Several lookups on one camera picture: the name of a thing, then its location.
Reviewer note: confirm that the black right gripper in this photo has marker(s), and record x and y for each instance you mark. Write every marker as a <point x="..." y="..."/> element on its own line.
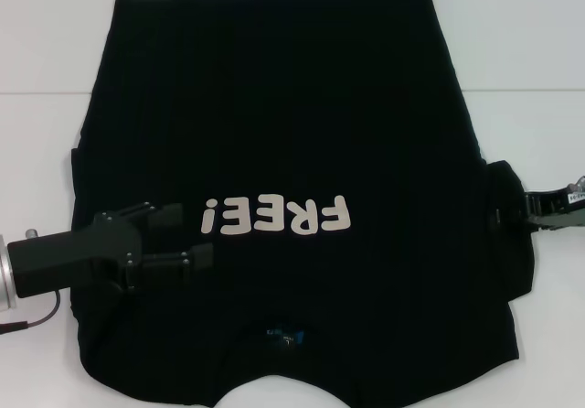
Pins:
<point x="573" y="211"/>

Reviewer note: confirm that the black shirt with FREE print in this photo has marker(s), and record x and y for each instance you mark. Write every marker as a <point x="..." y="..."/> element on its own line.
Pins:
<point x="274" y="106"/>

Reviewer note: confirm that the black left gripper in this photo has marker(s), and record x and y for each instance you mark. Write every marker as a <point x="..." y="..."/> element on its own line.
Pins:
<point x="68" y="257"/>

